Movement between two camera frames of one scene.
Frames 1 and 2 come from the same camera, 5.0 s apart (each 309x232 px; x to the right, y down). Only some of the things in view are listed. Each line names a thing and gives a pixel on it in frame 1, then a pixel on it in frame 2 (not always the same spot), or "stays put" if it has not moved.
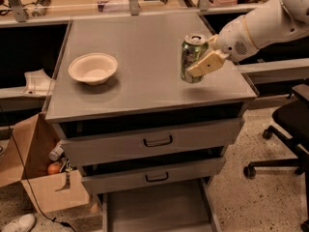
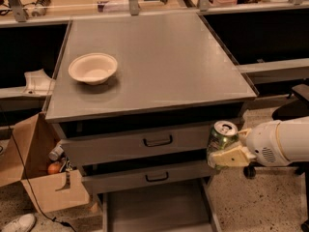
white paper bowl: (94, 69) stays put
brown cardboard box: (24, 158) stays put
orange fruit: (53, 168) stays put
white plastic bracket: (38, 82) stays put
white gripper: (233, 42) to (262, 142)
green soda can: (193, 48) to (221, 134)
